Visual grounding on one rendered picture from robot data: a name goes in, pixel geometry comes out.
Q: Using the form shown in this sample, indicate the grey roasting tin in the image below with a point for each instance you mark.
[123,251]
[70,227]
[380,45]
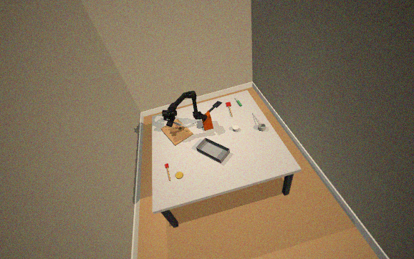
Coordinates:
[213,150]

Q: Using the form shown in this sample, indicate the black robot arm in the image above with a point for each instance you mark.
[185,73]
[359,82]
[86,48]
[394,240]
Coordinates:
[172,108]

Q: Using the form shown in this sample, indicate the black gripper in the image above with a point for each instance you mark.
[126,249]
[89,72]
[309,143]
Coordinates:
[170,121]

